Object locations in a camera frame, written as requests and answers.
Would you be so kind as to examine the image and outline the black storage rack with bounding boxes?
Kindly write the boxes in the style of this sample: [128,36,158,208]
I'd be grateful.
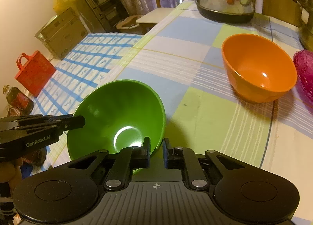
[65,0,130,33]

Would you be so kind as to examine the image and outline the small pink glass dish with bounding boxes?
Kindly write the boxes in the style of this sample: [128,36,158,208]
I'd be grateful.
[293,49,313,80]

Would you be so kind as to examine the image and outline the green plastic bowl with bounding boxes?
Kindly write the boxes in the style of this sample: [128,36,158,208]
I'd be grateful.
[67,79,166,175]

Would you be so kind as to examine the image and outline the orange plastic bowl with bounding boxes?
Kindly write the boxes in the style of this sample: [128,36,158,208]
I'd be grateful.
[221,33,298,104]

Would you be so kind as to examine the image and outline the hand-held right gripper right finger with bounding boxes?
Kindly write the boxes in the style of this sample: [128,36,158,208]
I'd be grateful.
[163,138,248,190]

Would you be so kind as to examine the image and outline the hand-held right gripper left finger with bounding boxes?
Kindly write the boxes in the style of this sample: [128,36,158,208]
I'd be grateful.
[65,137,151,190]

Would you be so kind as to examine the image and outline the stainless steel steamer pot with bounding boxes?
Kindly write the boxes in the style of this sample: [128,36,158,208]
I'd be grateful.
[285,0,313,52]

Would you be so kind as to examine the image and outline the red tote bag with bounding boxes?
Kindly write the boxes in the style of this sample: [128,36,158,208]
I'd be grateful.
[14,50,57,98]

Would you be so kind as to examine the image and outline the cardboard box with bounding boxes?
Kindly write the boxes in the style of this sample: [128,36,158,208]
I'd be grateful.
[35,7,90,60]

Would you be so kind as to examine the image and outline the white wooden chair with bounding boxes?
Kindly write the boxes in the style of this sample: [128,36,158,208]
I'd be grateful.
[136,0,184,35]

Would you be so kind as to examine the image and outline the pastel checked tablecloth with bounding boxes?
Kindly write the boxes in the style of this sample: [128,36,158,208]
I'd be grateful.
[52,0,313,225]

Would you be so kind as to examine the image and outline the person's left hand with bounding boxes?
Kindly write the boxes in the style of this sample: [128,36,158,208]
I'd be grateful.
[0,161,19,183]

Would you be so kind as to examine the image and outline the blue checked white cloth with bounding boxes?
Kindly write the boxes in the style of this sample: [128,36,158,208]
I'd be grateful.
[32,32,145,167]

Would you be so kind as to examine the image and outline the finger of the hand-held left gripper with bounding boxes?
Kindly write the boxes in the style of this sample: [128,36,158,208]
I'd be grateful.
[17,114,86,133]

